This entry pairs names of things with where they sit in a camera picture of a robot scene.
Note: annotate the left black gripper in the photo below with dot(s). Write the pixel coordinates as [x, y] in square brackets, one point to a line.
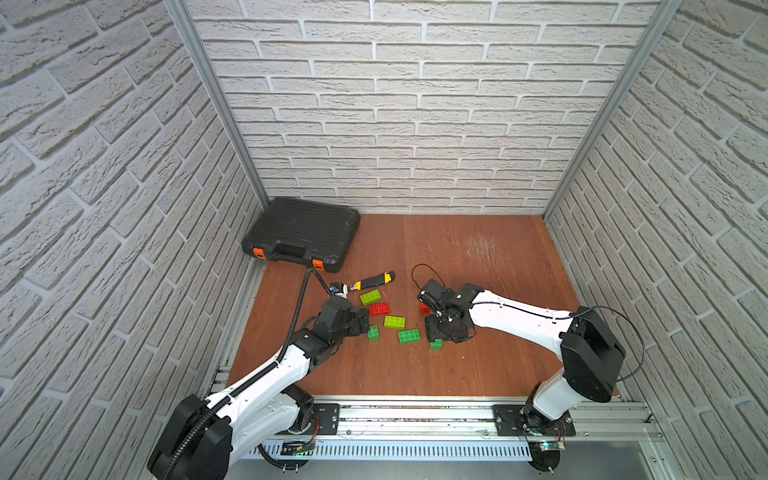
[360, 321]

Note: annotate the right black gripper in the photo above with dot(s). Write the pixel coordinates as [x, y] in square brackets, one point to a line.
[431, 332]

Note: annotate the lime green long lego brick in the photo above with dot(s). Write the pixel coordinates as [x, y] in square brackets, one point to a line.
[371, 297]

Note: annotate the red long lego brick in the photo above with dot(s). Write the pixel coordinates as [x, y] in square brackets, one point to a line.
[379, 309]

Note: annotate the dark green long lego brick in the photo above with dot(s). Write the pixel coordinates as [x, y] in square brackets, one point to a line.
[409, 336]

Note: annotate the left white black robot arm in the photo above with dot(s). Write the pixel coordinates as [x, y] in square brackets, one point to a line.
[204, 437]

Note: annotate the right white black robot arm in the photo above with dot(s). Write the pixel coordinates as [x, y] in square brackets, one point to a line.
[590, 354]

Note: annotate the yellow black utility knife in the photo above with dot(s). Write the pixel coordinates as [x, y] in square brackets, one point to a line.
[374, 281]

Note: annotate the black plastic tool case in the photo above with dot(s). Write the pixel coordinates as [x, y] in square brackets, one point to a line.
[309, 233]

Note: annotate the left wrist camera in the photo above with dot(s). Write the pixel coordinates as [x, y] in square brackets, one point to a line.
[339, 289]

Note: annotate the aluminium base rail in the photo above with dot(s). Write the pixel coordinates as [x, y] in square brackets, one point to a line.
[378, 428]

